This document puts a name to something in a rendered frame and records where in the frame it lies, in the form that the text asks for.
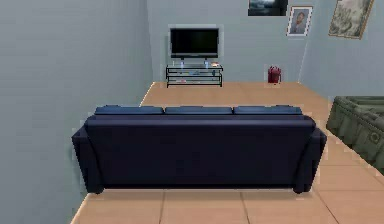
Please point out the black glass television stand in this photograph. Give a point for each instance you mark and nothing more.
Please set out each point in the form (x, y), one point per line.
(194, 75)

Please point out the dark blue sofa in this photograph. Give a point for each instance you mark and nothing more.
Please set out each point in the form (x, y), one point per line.
(200, 153)

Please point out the black television set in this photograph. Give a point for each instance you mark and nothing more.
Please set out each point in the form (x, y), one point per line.
(194, 42)

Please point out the red bin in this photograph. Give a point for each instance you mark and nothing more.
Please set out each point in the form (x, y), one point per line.
(274, 75)

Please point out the dark framed picture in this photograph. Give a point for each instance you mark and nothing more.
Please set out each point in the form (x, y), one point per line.
(267, 7)

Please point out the white framed portrait picture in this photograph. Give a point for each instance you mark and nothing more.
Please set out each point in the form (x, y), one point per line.
(299, 21)

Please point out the gold framed landscape picture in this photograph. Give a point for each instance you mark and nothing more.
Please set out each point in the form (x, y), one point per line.
(350, 16)

